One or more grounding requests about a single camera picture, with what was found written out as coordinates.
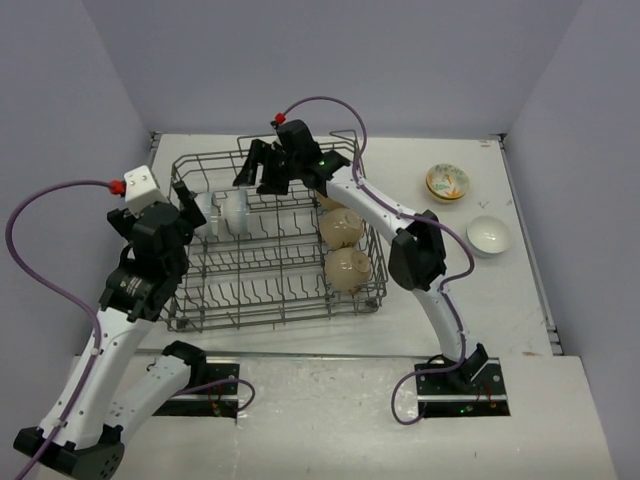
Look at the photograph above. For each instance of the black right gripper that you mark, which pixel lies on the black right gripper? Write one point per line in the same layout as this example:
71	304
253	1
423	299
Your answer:
262	153

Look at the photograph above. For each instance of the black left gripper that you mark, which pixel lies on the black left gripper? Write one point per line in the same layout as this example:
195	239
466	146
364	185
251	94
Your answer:
190	216

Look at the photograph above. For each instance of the white blue bowl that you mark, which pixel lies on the white blue bowl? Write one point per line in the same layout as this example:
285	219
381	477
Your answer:
234	210
488	236
207	204

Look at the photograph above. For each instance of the beige bowl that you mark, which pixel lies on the beige bowl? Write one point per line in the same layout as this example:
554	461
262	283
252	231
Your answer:
341	228
347	269
328	203

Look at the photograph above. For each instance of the cream floral patterned bowl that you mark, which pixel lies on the cream floral patterned bowl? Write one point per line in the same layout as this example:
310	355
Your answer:
444	176

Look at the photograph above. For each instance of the yellow green patterned bowl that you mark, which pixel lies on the yellow green patterned bowl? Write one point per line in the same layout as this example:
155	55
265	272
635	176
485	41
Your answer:
448	196

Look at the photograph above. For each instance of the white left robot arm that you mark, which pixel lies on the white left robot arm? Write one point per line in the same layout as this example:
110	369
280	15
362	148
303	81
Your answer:
85	433

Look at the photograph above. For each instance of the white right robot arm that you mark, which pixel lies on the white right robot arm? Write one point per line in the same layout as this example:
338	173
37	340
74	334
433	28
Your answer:
417	260

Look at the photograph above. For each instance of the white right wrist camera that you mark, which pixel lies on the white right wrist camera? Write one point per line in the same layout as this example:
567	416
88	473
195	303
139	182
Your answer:
282	129

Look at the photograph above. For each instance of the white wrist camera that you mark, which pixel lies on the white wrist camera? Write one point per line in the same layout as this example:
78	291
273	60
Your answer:
141	190
282	129

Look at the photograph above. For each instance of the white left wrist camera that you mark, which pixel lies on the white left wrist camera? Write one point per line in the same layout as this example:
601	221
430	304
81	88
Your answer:
141	190

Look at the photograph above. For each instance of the grey wire dish rack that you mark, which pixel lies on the grey wire dish rack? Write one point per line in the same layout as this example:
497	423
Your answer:
274	272

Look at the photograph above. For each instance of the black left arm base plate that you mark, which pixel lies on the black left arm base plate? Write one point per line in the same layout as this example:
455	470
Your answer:
214	402

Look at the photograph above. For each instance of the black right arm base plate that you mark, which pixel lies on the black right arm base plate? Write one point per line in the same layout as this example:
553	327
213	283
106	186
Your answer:
444	396

